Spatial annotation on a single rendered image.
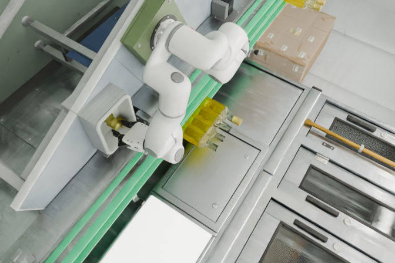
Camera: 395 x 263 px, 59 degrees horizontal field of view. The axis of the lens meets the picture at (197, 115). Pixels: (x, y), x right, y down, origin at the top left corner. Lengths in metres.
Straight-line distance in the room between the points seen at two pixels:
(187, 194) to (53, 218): 0.54
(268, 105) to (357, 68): 4.71
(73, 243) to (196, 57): 0.83
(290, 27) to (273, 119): 3.93
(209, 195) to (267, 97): 0.64
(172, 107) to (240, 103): 0.92
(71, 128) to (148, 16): 0.47
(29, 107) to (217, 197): 1.07
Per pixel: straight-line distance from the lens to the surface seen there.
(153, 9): 1.28
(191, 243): 1.51
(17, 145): 1.90
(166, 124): 1.05
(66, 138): 1.30
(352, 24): 7.26
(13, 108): 2.04
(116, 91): 1.30
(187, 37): 0.94
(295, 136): 1.77
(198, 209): 1.55
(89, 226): 1.41
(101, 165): 1.47
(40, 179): 1.34
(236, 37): 1.12
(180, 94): 0.95
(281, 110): 1.87
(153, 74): 0.96
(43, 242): 1.42
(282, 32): 5.57
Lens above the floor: 1.46
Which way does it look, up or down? 17 degrees down
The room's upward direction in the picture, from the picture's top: 119 degrees clockwise
